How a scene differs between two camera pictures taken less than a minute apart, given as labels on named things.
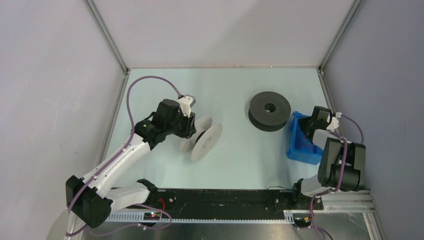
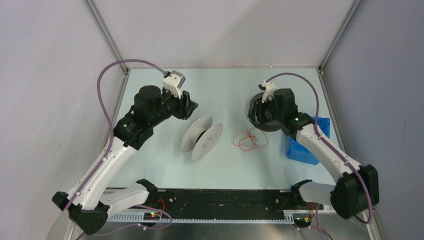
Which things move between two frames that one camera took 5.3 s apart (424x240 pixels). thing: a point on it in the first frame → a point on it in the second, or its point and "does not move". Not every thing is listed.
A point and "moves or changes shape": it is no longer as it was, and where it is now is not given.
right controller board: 302,222 does not move
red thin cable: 307,144 moves or changes shape
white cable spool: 204,141 does not move
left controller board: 152,216 does not move
